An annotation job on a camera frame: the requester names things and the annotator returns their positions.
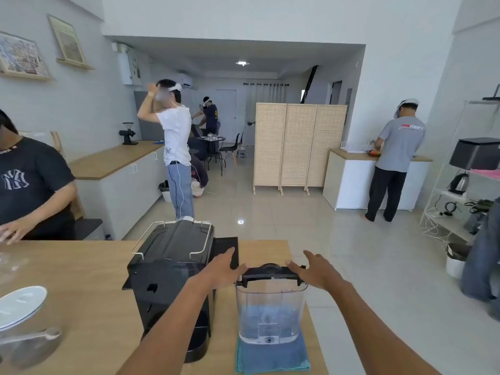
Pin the person's left hand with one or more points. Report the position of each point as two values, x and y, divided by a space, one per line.
220 272

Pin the person's right hand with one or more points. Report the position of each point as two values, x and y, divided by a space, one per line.
320 273

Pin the person's right thumb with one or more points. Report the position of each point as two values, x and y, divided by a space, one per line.
293 266

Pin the person's left thumb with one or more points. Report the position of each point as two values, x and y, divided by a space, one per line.
240 268

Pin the clear water tank black lid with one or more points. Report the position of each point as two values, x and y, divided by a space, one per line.
270 308

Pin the person's right forearm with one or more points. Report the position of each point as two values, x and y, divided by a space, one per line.
375 331

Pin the person's left forearm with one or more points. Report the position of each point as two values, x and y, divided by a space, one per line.
172 328

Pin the black coffee machine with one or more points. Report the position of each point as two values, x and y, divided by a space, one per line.
172 269

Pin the blue cloth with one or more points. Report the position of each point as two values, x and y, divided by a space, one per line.
273 357

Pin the small white cabinet wooden top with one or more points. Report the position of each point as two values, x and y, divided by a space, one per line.
351 183

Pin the small white step stool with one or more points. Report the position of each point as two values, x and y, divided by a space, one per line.
242 153

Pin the beige folding screen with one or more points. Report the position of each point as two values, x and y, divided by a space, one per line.
299 146

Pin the black chair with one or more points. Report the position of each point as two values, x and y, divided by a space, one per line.
231 146

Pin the black round table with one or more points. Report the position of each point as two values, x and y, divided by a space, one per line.
211 146

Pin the long white cabinet wooden top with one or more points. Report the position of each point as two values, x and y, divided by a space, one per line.
125 179

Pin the black stool seat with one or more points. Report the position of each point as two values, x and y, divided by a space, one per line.
89 227

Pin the white waste bin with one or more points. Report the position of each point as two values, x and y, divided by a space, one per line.
456 261

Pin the black coffee grinder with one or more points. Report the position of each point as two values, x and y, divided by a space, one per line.
127 134

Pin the grey curtain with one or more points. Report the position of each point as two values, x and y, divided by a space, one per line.
269 91

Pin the steel electric kettle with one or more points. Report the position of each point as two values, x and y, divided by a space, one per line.
459 183

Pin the round ceiling light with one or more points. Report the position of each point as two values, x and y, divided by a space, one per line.
242 63

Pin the black box appliance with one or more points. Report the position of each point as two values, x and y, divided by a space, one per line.
475 153

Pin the metal measuring spoon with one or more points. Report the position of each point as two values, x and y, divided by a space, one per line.
35 335

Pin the glass jar with white lid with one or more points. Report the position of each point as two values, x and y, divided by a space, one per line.
21 328

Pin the beige framed poster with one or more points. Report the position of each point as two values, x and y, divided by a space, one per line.
67 42

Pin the colourful framed picture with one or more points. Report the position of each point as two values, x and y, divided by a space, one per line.
19 56

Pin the white wall air conditioner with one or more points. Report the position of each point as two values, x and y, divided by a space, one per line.
186 80

